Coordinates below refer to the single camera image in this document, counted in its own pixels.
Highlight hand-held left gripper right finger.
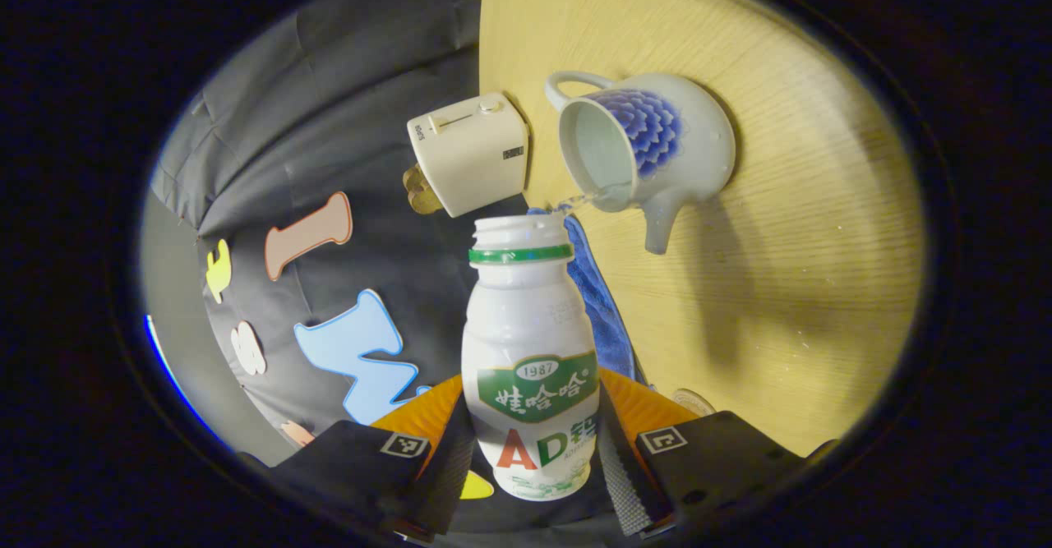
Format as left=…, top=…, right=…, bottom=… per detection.
left=594, top=366, right=837, bottom=538

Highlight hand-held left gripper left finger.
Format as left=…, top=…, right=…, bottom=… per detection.
left=270, top=373, right=479, bottom=543

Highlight round brown coaster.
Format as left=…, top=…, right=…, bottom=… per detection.
left=673, top=388, right=718, bottom=417

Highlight white water bottle green label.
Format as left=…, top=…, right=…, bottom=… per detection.
left=459, top=213, right=602, bottom=502

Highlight white teacup blue flower print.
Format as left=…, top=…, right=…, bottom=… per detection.
left=544, top=69, right=737, bottom=256

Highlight blue towel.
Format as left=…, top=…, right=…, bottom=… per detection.
left=526, top=208, right=652, bottom=389

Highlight brown toast slices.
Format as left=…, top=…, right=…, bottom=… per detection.
left=401, top=163, right=442, bottom=217

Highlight white toaster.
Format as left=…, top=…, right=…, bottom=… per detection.
left=406, top=91, right=532, bottom=219

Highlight black backdrop cloth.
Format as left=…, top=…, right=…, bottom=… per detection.
left=152, top=0, right=652, bottom=546

